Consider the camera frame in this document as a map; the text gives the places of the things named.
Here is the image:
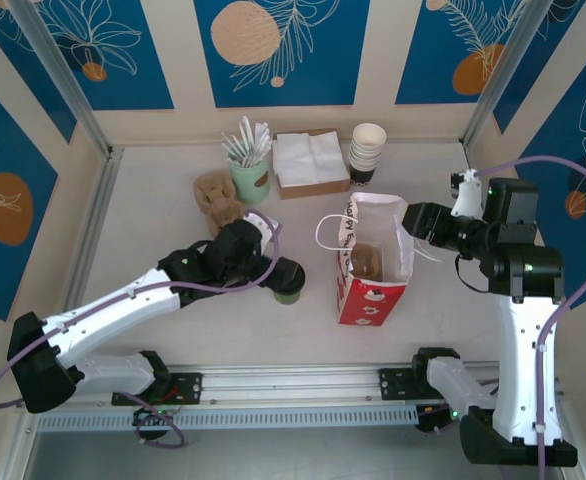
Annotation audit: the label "green paper coffee cup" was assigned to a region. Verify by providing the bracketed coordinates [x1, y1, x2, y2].
[272, 287, 302, 307]

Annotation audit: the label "red white paper bag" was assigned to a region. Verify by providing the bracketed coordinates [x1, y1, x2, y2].
[315, 192, 444, 327]

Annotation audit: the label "stack of paper cups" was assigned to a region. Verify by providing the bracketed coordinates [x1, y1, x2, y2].
[347, 123, 388, 189]

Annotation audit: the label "mint green straw holder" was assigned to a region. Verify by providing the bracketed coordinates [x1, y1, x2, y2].
[227, 149, 273, 205]

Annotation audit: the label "brown cardboard napkin box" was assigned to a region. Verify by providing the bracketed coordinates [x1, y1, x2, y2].
[272, 128, 353, 201]

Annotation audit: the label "white paper napkins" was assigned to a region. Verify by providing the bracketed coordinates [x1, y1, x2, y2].
[272, 132, 349, 189]

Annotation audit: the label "left small circuit board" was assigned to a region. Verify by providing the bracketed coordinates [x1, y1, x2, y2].
[132, 407, 174, 427]

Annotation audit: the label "small circuit board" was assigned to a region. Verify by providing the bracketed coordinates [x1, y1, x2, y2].
[415, 404, 462, 434]
[132, 407, 174, 427]

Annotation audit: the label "right small circuit board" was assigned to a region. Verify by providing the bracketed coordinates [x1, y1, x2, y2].
[415, 404, 462, 434]

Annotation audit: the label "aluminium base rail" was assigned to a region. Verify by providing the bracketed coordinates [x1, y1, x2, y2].
[17, 363, 504, 405]

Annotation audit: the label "aluminium side rail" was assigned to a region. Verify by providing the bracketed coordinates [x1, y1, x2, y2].
[65, 145, 125, 311]

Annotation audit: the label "grey slotted cable duct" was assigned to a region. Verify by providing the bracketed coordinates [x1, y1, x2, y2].
[36, 403, 420, 434]

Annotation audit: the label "left black mount plate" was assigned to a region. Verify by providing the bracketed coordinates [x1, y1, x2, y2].
[111, 372, 204, 406]

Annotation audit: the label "black mount plate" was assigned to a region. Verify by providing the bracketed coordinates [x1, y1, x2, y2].
[378, 367, 432, 401]
[111, 372, 204, 406]

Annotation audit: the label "right aluminium frame post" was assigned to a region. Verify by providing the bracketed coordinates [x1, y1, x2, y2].
[462, 0, 547, 149]

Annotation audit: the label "aluminium frame post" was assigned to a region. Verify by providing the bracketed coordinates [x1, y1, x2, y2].
[7, 0, 113, 157]
[462, 0, 547, 149]

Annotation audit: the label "right black mount plate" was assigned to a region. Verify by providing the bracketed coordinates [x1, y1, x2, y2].
[378, 367, 432, 401]

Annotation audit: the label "left aluminium frame post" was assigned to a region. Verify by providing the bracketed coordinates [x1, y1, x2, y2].
[7, 0, 113, 157]

